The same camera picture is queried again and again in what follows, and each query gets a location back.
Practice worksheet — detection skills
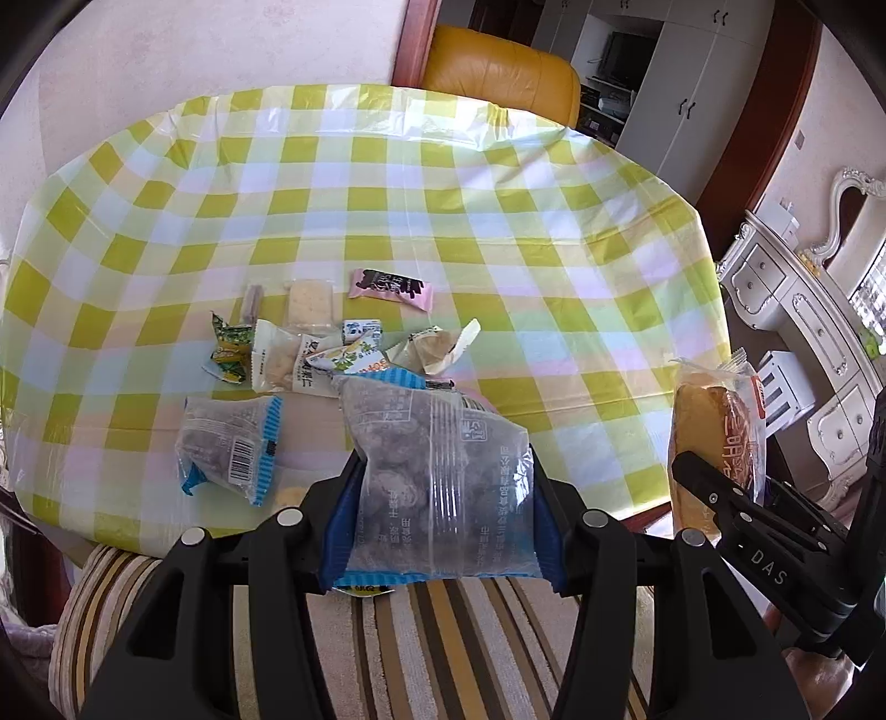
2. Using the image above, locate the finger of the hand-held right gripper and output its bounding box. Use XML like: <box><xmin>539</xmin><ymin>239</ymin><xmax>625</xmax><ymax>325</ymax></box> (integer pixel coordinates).
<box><xmin>671</xmin><ymin>450</ymin><xmax>757</xmax><ymax>531</ymax></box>
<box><xmin>765</xmin><ymin>476</ymin><xmax>854</xmax><ymax>542</ymax></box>

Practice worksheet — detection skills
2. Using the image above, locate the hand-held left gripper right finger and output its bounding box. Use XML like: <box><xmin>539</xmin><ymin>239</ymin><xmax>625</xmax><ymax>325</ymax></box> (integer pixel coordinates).
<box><xmin>526</xmin><ymin>446</ymin><xmax>811</xmax><ymax>720</ymax></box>

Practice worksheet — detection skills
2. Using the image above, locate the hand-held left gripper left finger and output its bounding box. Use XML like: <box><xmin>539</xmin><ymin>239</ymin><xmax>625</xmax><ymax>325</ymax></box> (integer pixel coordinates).
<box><xmin>76</xmin><ymin>449</ymin><xmax>361</xmax><ymax>720</ymax></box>

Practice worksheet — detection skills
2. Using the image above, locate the clear bread packet orange label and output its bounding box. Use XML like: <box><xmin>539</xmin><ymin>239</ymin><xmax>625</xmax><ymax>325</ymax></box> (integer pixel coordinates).
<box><xmin>666</xmin><ymin>349</ymin><xmax>769</xmax><ymax>544</ymax></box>

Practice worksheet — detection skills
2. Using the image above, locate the clear blue-trim snack bag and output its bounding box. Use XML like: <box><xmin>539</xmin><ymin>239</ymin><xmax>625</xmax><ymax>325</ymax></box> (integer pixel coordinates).
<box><xmin>332</xmin><ymin>367</ymin><xmax>544</xmax><ymax>589</ymax></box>
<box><xmin>174</xmin><ymin>394</ymin><xmax>286</xmax><ymax>510</ymax></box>

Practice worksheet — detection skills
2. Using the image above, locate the green lemon print packet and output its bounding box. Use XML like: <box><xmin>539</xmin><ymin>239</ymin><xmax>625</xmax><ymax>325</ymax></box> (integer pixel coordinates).
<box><xmin>305</xmin><ymin>336</ymin><xmax>389</xmax><ymax>378</ymax></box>

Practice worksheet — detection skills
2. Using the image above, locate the white biscuit packet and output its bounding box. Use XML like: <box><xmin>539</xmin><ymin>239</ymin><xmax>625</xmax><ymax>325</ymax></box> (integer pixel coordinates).
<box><xmin>250</xmin><ymin>320</ymin><xmax>326</xmax><ymax>397</ymax></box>

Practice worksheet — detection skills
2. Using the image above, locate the green pea snack packet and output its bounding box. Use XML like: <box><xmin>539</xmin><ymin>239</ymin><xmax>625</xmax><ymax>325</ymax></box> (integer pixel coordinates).
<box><xmin>203</xmin><ymin>349</ymin><xmax>250</xmax><ymax>383</ymax></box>
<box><xmin>209</xmin><ymin>311</ymin><xmax>256</xmax><ymax>357</ymax></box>

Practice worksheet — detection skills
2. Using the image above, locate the white slatted stool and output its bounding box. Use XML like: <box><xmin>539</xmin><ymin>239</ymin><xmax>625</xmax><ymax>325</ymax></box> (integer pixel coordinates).
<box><xmin>758</xmin><ymin>349</ymin><xmax>818</xmax><ymax>437</ymax></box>

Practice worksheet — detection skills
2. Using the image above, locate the striped seat cushion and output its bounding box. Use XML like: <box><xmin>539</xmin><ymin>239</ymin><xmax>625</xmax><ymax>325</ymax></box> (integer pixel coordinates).
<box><xmin>48</xmin><ymin>543</ymin><xmax>655</xmax><ymax>720</ymax></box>

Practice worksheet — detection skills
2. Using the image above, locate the white ornate dresser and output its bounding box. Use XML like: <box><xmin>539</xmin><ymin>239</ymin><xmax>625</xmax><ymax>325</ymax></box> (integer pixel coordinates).
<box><xmin>716</xmin><ymin>166</ymin><xmax>886</xmax><ymax>513</ymax></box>

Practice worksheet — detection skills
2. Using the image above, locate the clear square cracker packet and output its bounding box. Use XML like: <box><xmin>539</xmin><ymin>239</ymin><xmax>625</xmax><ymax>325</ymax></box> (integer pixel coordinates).
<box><xmin>282</xmin><ymin>277</ymin><xmax>334</xmax><ymax>330</ymax></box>

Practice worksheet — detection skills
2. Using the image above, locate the pink packet with black print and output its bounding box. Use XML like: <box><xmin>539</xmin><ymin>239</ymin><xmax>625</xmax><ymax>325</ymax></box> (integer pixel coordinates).
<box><xmin>348</xmin><ymin>269</ymin><xmax>434</xmax><ymax>314</ymax></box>

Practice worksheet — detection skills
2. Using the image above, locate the yellow green checked tablecloth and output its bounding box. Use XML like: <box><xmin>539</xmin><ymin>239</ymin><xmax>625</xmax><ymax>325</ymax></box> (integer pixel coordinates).
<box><xmin>0</xmin><ymin>83</ymin><xmax>731</xmax><ymax>555</ymax></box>

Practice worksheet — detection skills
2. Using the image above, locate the white wardrobe cabinet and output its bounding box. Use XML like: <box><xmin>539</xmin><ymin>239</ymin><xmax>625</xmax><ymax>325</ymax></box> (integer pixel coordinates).
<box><xmin>533</xmin><ymin>0</ymin><xmax>776</xmax><ymax>202</ymax></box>

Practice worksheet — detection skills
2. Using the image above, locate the black television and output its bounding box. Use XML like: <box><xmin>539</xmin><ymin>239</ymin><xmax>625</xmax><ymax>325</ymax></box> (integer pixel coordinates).
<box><xmin>599</xmin><ymin>31</ymin><xmax>655</xmax><ymax>84</ymax></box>

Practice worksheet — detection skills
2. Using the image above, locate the yellow leather chair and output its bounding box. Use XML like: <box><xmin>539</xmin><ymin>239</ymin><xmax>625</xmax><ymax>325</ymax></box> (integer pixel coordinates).
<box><xmin>421</xmin><ymin>24</ymin><xmax>583</xmax><ymax>129</ymax></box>

